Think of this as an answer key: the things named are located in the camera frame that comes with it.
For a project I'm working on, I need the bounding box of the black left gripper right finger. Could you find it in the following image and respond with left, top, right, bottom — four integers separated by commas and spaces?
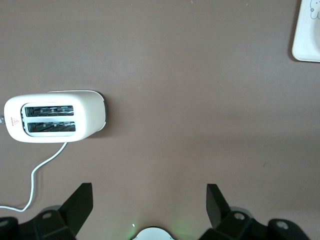
199, 183, 311, 240

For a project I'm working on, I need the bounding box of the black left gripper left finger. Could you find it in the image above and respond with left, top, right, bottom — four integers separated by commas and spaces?
0, 182, 94, 240

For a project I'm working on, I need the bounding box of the cream rabbit print tray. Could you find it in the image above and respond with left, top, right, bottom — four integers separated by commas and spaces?
291, 0, 320, 63

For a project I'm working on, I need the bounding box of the cream two-slot toaster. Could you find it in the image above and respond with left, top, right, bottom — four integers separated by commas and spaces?
0, 89, 109, 144

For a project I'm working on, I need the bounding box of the white toaster power cable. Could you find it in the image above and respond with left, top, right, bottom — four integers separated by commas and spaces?
0, 141, 69, 213

